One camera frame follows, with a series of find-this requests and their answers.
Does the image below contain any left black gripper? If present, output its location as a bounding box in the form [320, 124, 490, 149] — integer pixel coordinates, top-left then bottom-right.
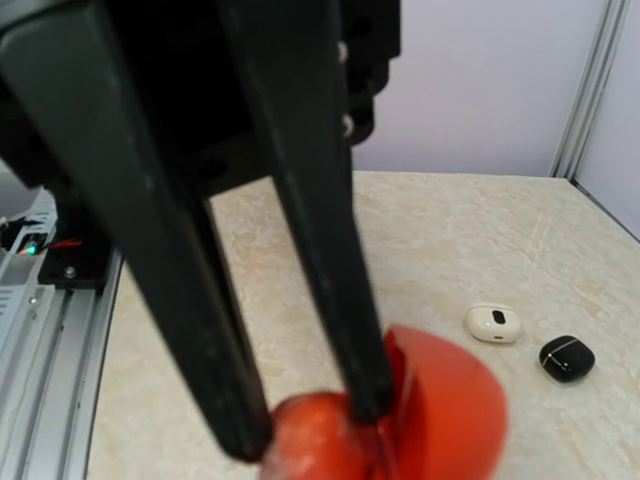
[1, 1, 401, 462]

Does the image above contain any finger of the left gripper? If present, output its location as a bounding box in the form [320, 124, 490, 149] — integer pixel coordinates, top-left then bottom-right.
[219, 1, 394, 423]

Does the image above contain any white earbud charging case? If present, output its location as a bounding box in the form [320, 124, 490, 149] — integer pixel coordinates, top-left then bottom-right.
[464, 303, 523, 344]

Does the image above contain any red round charging case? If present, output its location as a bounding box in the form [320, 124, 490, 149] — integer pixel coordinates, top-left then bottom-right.
[258, 325, 508, 479]

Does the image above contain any black earbud charging case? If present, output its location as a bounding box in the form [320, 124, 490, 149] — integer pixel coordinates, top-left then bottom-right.
[538, 335, 596, 383]

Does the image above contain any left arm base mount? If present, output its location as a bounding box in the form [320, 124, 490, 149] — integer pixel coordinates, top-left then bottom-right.
[1, 190, 112, 291]

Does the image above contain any front aluminium rail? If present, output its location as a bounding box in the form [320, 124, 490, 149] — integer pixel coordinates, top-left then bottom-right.
[0, 189, 131, 480]

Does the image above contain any left aluminium frame post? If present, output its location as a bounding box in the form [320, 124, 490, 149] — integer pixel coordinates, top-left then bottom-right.
[550, 0, 633, 181]

